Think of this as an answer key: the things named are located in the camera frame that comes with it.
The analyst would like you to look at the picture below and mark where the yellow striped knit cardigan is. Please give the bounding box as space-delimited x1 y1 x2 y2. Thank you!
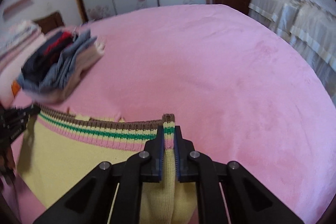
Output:
17 107 197 223

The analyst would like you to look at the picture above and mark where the blue denim folded garment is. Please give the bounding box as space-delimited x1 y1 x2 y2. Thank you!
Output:
17 30 97 94

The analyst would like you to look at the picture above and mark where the pink cartoon pillow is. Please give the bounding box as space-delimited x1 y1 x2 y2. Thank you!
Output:
1 34 46 107

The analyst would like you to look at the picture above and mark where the pink bed blanket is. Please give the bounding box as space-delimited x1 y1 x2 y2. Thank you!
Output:
2 3 336 224

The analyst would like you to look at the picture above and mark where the dark navy folded garment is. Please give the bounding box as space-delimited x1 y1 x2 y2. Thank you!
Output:
21 31 73 84

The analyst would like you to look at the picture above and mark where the floral folded quilt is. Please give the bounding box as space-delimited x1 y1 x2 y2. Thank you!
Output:
1 20 42 61

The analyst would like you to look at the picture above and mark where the dark wooden headboard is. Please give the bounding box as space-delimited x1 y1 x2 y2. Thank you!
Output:
33 11 64 34

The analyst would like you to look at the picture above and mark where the light pink folded garment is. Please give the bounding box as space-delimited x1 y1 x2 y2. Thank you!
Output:
26 39 105 103

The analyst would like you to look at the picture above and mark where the pink wall shelf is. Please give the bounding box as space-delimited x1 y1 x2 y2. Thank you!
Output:
2 0 34 20

